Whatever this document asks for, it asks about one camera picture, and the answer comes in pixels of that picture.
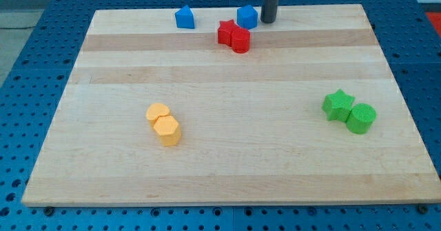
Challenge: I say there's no blue cube block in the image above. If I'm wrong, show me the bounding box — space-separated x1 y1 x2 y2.
236 5 258 30

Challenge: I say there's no red star block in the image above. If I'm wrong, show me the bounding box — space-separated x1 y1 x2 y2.
217 19 239 46

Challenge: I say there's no green star block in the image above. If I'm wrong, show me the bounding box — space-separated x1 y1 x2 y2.
322 89 355 123

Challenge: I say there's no yellow hexagon block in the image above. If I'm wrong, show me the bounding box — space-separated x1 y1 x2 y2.
153 116 182 146

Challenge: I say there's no yellow heart block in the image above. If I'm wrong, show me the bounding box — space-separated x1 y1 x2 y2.
145 103 171 127

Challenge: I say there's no light wooden board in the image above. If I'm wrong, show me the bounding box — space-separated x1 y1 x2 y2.
22 4 440 207

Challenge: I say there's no red cylinder block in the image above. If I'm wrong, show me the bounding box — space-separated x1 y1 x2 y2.
231 28 251 53

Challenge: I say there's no blue triangular prism block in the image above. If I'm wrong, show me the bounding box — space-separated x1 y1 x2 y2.
174 5 195 29

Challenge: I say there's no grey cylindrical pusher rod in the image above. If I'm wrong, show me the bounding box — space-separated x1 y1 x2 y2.
260 0 279 23

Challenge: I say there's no green cylinder block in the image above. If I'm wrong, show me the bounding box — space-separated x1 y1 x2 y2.
346 103 376 134

